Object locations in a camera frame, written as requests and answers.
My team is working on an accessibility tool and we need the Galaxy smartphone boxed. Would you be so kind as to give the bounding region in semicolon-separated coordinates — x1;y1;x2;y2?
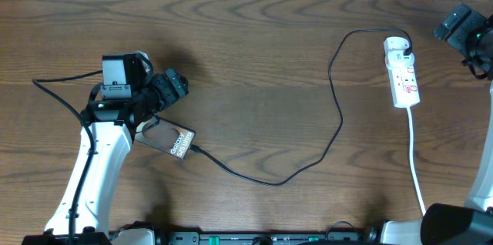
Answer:
135;116;196;159

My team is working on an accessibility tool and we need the black charger cable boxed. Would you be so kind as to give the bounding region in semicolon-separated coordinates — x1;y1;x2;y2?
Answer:
189;28;414;187

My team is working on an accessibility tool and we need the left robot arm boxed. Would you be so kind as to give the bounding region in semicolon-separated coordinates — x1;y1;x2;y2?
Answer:
22;51;188;244

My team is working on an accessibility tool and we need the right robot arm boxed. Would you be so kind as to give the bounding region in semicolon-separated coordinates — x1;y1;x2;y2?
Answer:
377;4;492;244

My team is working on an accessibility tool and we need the white power strip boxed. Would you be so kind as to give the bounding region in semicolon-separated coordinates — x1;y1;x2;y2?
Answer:
384;36;420;109

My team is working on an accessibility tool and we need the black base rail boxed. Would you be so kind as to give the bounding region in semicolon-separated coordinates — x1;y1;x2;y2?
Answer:
167;231;376;245

